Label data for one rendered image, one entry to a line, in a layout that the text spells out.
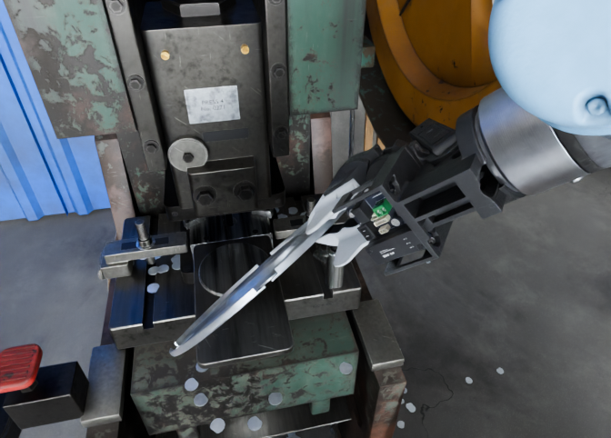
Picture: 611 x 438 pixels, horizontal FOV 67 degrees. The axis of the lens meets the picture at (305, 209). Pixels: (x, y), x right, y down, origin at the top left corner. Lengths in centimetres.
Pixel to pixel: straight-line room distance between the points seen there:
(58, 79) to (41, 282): 153
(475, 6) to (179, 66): 41
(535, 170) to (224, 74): 44
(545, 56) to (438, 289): 171
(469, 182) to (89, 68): 45
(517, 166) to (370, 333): 62
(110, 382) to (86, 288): 112
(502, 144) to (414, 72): 55
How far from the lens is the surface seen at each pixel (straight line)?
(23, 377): 79
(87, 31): 59
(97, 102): 62
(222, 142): 69
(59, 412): 86
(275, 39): 60
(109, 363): 91
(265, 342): 70
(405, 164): 36
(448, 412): 158
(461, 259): 201
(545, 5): 18
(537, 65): 18
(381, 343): 87
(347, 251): 43
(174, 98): 66
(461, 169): 31
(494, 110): 32
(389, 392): 88
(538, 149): 30
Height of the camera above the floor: 135
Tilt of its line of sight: 39 degrees down
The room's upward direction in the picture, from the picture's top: straight up
